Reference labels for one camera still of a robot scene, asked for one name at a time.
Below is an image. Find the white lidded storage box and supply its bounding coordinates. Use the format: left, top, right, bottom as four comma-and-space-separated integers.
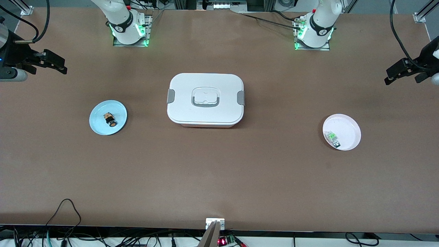
167, 73, 246, 128

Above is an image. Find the light blue plate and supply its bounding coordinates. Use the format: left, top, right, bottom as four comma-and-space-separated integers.
89, 100, 128, 136

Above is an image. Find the white round plate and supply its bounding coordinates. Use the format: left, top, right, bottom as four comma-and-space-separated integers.
322, 114, 361, 151

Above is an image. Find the circuit board with red light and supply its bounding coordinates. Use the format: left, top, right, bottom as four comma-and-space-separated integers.
218, 235, 241, 247

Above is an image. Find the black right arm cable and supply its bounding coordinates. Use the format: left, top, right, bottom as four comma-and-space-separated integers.
0, 0, 52, 44

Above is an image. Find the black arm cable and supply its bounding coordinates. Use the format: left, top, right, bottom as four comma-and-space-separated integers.
0, 0, 52, 44
389, 0, 417, 66

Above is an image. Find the aluminium frame post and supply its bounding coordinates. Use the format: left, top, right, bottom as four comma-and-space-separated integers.
413, 0, 439, 24
9, 0, 34, 16

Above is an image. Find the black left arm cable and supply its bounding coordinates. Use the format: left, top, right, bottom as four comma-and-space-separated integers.
389, 0, 417, 66

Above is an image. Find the green switch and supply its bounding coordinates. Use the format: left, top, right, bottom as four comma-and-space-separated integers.
325, 131, 341, 149

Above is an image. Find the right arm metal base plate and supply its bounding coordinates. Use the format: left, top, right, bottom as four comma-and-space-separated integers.
113, 13, 153, 47

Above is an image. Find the black braided table cable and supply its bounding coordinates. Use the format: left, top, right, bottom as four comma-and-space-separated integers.
238, 11, 303, 31

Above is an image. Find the black looped cable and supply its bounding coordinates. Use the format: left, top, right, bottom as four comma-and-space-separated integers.
43, 198, 83, 247

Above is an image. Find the black coiled cable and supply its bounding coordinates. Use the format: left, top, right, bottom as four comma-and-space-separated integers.
345, 232, 380, 247

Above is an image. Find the metal frame with light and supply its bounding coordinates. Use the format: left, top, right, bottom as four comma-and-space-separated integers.
197, 0, 247, 11

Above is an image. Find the small metal bracket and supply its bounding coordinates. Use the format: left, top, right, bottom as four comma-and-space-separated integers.
206, 218, 225, 230

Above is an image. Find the aluminium camera mount bar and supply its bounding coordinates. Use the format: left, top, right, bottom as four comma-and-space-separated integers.
198, 221, 222, 247

